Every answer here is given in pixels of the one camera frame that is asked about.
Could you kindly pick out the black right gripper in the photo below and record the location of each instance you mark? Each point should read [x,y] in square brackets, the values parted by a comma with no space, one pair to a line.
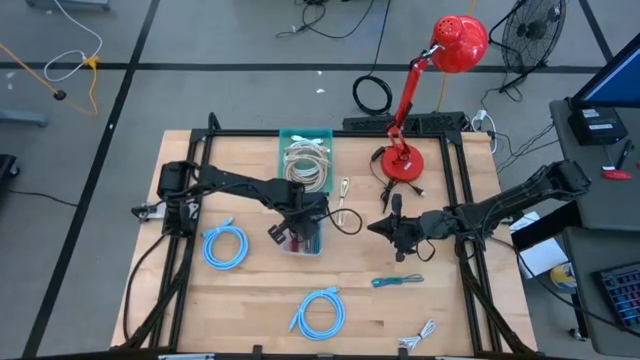
[420,230]

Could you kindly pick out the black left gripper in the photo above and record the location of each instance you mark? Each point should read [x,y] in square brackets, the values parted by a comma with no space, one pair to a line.
[305,227]

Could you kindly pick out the clear plastic bin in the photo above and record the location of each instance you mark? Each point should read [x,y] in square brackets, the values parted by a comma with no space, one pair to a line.
[315,254]

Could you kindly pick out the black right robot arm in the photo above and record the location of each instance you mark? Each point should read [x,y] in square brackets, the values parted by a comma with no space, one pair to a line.
[510,202]

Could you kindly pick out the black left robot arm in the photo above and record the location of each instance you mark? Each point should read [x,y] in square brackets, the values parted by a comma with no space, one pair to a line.
[240,182]

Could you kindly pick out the green translucent plastic bin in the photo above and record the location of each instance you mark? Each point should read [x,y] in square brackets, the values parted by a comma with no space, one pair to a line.
[281,165]

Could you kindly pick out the round blue yellow disc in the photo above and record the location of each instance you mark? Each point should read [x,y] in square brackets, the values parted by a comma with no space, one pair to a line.
[564,276]

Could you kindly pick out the red desk lamp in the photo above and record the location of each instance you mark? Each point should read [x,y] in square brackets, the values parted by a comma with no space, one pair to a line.
[457,45]

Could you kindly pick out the grey side desk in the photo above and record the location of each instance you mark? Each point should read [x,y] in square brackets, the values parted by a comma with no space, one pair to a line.
[600,200]

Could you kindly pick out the black mini computer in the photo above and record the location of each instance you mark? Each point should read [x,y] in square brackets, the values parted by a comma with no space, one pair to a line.
[597,125]

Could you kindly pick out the red flat gadget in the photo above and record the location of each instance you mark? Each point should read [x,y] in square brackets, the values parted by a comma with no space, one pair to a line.
[617,175]

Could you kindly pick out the keyboard with coloured keys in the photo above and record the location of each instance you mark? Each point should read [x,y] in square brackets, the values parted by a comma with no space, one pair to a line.
[620,295]

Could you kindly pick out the black floor fan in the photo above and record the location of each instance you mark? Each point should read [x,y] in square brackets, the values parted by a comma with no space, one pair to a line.
[532,31]

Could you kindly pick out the black pen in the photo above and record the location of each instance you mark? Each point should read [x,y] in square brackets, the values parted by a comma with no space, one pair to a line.
[623,155]

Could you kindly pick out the computer monitor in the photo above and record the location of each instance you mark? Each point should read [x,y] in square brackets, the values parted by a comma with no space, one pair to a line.
[612,82]

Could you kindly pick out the small black floor puck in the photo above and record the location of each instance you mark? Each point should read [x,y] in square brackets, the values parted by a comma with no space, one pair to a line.
[60,95]

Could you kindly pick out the grey furniture leg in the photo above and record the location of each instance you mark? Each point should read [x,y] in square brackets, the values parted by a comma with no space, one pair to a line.
[70,4]
[22,118]

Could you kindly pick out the black wheeled base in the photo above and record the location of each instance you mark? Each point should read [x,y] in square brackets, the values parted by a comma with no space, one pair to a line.
[6,167]

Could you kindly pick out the black aluminium table frame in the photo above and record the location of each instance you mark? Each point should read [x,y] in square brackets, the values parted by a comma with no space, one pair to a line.
[240,133]

